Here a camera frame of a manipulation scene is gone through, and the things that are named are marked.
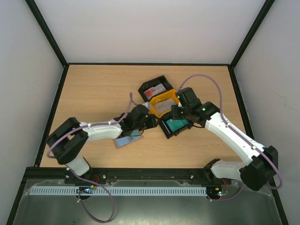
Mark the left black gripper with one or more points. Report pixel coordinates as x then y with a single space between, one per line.
152 122

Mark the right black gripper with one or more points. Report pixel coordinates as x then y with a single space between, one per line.
176 112

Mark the brown leather card holder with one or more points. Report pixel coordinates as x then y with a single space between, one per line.
121 142

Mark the black bin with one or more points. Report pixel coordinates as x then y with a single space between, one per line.
153 82
166 129

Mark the yellow bin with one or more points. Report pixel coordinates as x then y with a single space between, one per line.
162 97

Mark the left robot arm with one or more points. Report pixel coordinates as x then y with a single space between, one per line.
68 139

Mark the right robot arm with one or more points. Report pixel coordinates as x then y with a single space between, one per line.
258 163

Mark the teal card stack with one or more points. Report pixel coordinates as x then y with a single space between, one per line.
175 125

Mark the white patterned card stack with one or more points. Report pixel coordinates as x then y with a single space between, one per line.
164 106

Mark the red white card stack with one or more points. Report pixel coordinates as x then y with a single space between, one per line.
149 93

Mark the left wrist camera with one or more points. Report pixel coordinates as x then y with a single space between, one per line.
147 105

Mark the black frame rail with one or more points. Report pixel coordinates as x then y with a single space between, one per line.
103 175

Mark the light blue cable duct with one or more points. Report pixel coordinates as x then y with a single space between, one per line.
119 191

